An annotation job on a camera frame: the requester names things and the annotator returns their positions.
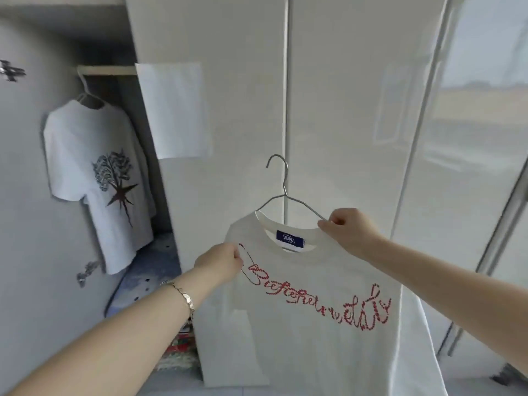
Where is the person's left hand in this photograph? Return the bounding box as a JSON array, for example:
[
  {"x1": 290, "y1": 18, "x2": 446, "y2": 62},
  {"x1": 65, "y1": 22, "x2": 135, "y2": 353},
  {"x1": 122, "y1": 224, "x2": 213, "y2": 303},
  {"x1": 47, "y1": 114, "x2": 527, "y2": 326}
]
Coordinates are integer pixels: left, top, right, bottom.
[{"x1": 192, "y1": 243, "x2": 244, "y2": 285}]

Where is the person's right hand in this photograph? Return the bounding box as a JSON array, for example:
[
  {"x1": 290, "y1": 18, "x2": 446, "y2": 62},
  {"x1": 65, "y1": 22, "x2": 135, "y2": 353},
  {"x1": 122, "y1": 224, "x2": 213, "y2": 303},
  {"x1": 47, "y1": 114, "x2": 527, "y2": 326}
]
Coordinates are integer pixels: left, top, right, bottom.
[{"x1": 317, "y1": 208, "x2": 387, "y2": 262}]

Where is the silver wire hanger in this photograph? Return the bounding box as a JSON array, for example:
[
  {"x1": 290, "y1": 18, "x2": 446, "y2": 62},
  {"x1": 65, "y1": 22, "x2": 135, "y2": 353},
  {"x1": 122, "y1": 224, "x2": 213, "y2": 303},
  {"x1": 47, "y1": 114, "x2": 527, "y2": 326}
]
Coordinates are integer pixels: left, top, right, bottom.
[{"x1": 255, "y1": 154, "x2": 331, "y2": 223}]

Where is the white t-shirt red print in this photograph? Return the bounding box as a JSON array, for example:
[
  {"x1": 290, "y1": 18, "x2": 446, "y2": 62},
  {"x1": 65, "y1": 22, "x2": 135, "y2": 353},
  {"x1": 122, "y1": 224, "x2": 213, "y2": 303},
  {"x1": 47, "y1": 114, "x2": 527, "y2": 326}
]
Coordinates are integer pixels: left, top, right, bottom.
[{"x1": 194, "y1": 212, "x2": 448, "y2": 396}]

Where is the white glossy wardrobe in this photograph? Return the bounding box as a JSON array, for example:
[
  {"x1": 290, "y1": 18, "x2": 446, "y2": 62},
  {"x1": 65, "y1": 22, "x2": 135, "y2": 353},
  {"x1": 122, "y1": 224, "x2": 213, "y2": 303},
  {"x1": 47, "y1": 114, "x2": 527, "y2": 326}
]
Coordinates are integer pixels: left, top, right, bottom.
[{"x1": 0, "y1": 0, "x2": 528, "y2": 396}]

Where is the white t-shirt black print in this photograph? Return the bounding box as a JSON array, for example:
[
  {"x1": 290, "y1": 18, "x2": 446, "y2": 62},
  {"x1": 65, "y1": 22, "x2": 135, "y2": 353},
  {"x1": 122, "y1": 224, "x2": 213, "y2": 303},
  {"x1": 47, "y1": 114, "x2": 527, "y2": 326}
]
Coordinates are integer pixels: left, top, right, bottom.
[{"x1": 43, "y1": 98, "x2": 157, "y2": 276}]

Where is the person's left forearm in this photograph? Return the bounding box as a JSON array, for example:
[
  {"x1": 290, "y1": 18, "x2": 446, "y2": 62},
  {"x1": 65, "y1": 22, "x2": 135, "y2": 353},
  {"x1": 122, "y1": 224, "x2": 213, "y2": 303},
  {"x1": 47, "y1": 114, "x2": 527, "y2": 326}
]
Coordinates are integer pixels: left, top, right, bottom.
[{"x1": 8, "y1": 267, "x2": 215, "y2": 396}]

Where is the person's right forearm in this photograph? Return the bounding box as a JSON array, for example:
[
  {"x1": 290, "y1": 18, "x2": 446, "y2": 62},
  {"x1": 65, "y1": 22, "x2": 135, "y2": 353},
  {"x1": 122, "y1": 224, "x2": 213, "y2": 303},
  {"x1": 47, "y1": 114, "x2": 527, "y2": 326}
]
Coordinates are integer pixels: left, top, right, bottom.
[{"x1": 367, "y1": 236, "x2": 528, "y2": 367}]

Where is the red printed bag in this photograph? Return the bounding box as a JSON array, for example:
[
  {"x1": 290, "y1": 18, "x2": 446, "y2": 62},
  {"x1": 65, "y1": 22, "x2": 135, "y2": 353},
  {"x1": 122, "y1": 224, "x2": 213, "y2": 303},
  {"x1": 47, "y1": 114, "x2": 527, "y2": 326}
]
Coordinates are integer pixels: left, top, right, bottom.
[{"x1": 155, "y1": 317, "x2": 200, "y2": 372}]

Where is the white paper sheet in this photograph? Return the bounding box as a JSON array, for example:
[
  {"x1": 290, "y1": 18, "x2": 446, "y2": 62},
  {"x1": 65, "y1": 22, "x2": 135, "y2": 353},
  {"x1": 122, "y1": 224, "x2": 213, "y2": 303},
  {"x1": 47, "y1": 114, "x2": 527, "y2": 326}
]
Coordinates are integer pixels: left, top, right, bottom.
[{"x1": 135, "y1": 61, "x2": 213, "y2": 160}]

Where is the wooden hanging rod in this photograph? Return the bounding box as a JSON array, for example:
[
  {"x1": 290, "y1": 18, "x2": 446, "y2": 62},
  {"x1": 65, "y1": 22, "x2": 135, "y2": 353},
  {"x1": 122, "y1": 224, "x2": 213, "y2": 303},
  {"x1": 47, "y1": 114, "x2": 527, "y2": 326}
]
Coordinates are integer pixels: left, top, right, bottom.
[{"x1": 76, "y1": 64, "x2": 138, "y2": 76}]

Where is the metal door hinge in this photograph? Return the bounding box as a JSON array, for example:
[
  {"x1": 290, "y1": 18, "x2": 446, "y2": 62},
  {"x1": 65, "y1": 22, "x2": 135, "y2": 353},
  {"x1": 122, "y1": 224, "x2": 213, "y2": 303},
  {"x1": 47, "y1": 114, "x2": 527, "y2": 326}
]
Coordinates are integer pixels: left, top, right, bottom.
[{"x1": 0, "y1": 59, "x2": 26, "y2": 82}]

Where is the silver link bracelet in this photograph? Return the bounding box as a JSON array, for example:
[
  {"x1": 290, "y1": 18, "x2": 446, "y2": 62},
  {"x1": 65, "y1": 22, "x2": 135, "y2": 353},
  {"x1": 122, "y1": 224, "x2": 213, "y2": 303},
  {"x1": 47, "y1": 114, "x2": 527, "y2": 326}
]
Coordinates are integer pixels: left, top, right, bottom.
[{"x1": 159, "y1": 280, "x2": 195, "y2": 320}]

